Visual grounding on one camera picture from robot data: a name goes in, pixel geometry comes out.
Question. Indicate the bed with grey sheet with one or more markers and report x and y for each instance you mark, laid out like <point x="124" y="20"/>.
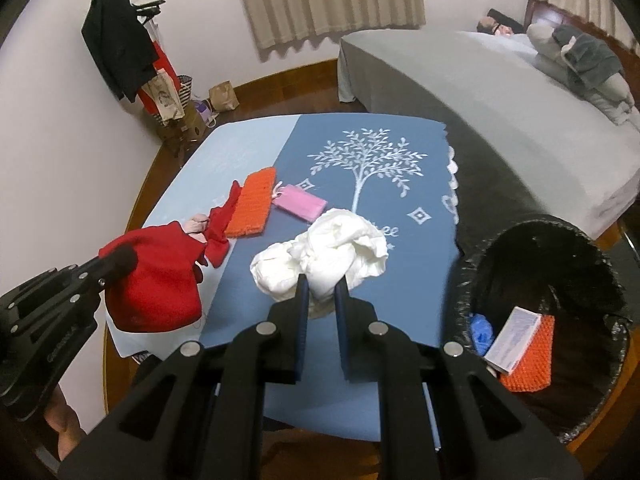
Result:
<point x="500" y="110"/>

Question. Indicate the pale pink cloth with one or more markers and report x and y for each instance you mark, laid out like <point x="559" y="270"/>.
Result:
<point x="196" y="222"/>

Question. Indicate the white cloth ball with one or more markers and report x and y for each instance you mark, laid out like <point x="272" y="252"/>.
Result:
<point x="272" y="272"/>

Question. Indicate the black coat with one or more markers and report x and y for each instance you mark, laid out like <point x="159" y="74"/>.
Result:
<point x="117" y="45"/>

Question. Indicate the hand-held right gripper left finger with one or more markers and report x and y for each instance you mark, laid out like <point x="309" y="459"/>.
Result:
<point x="301" y="320"/>

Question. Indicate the striped bag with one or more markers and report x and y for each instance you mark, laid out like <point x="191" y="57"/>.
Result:
<point x="185" y="85"/>

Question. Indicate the black pillow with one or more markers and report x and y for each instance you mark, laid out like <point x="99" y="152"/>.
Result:
<point x="502" y="16"/>

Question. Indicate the white cloth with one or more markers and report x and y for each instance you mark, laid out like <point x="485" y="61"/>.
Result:
<point x="350" y="247"/>

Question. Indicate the purple white appliance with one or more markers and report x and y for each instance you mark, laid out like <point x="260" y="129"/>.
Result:
<point x="202" y="110"/>

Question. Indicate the dark grey cloth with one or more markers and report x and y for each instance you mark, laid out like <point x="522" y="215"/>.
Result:
<point x="592" y="57"/>

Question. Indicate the red bag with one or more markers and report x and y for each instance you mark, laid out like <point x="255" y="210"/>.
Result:
<point x="164" y="60"/>

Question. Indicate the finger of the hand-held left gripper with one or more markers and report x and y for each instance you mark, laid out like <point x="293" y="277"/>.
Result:
<point x="112" y="262"/>

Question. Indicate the blue tree-print tablecloth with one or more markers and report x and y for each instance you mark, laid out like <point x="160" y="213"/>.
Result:
<point x="340" y="180"/>

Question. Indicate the white cardboard box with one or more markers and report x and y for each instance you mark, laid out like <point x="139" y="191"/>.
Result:
<point x="515" y="340"/>

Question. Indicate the folded grey pillows and clothes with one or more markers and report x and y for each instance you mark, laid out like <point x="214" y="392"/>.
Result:
<point x="545" y="42"/>

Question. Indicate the black-lined trash bin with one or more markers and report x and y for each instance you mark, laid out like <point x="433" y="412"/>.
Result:
<point x="550" y="270"/>

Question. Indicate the small red cloth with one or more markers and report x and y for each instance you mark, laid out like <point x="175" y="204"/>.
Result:
<point x="222" y="222"/>

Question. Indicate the orange mesh scrubber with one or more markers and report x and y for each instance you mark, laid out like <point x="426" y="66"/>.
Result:
<point x="532" y="365"/>
<point x="250" y="200"/>

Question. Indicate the brown paper bag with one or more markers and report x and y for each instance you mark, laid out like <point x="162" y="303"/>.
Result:
<point x="222" y="96"/>

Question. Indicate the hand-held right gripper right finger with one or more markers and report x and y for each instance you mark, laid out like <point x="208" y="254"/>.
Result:
<point x="341" y="320"/>

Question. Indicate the wooden headboard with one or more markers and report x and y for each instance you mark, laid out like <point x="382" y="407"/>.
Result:
<point x="542" y="10"/>

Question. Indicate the red knitted hat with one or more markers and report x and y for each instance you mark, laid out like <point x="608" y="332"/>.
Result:
<point x="150" y="290"/>

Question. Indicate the person's left forearm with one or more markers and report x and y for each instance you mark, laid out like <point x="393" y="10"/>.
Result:
<point x="65" y="425"/>

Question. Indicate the white tote bag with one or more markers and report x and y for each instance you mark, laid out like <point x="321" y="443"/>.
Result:
<point x="162" y="95"/>

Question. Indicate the black hanger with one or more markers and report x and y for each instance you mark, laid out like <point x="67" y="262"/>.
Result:
<point x="150" y="8"/>

